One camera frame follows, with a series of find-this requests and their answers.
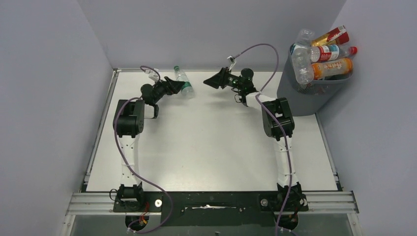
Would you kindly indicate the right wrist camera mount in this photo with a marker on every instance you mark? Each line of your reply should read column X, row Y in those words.
column 232, row 62

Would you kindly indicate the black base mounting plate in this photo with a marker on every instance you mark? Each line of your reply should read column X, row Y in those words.
column 262, row 208

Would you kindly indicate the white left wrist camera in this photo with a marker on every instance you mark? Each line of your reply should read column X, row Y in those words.
column 153, row 74

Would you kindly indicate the grey mesh waste bin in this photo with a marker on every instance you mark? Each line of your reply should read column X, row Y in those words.
column 305, row 100

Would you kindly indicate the red cap bottle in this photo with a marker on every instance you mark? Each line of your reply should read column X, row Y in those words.
column 331, row 52

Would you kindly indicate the aluminium frame rail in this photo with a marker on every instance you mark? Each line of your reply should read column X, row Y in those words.
column 90, row 203

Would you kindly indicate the green cap bottle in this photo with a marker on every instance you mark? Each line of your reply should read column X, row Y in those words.
column 187, row 89

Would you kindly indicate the orange juice bottle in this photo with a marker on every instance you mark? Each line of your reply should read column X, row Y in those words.
column 332, row 68

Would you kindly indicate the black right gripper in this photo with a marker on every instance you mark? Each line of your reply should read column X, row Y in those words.
column 219, row 79

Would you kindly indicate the crushed bottle white blue label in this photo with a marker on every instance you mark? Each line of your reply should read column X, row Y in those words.
column 303, row 40

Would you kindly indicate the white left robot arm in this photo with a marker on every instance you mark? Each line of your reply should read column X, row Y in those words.
column 128, row 124

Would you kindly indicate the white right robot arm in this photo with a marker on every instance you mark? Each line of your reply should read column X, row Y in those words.
column 278, row 123

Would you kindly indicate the crushed clear bottle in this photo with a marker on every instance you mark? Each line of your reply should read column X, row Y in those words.
column 303, row 69

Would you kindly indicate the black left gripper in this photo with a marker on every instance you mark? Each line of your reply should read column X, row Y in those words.
column 171, row 87

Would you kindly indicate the amber tea bottle red label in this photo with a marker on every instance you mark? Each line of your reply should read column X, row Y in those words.
column 338, row 35

